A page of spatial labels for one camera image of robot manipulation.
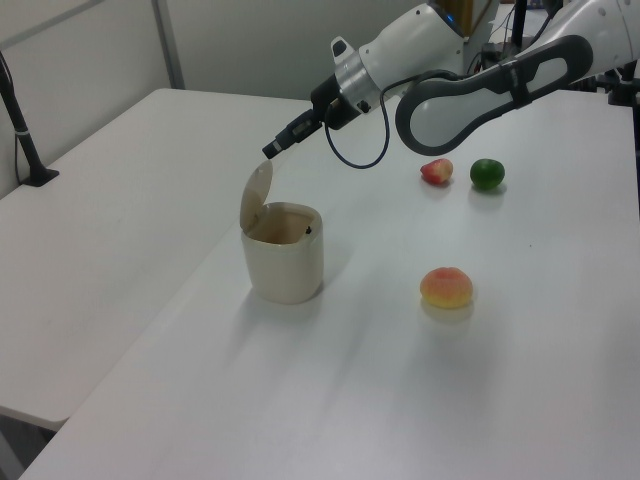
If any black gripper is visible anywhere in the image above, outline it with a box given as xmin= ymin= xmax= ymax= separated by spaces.
xmin=262 ymin=74 xmax=370 ymax=162

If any cream bin lid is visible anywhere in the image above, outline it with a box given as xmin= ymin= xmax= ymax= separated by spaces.
xmin=239 ymin=158 xmax=276 ymax=233

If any cream garbage bin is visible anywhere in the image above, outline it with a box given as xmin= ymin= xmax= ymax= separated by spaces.
xmin=239 ymin=158 xmax=327 ymax=306

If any red toy strawberry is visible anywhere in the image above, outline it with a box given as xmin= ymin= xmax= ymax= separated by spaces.
xmin=419 ymin=157 xmax=455 ymax=188

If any green lime fruit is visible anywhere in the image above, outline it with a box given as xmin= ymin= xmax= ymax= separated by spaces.
xmin=468 ymin=157 xmax=507 ymax=192

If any black electronics box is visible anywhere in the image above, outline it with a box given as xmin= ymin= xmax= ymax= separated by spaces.
xmin=478 ymin=41 xmax=507 ymax=67

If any white side table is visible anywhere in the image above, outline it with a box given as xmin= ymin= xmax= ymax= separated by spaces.
xmin=0 ymin=87 xmax=332 ymax=431

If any orange pink toy peach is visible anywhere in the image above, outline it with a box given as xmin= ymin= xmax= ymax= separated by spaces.
xmin=418 ymin=266 xmax=475 ymax=309

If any black tripod clamp stand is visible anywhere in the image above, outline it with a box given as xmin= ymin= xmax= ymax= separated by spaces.
xmin=606 ymin=58 xmax=640 ymax=107

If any dark gripper cable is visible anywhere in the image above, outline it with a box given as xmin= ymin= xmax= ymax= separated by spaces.
xmin=323 ymin=68 xmax=464 ymax=170

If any black camera stand pole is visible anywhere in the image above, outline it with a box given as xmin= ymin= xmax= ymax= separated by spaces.
xmin=0 ymin=49 xmax=61 ymax=189

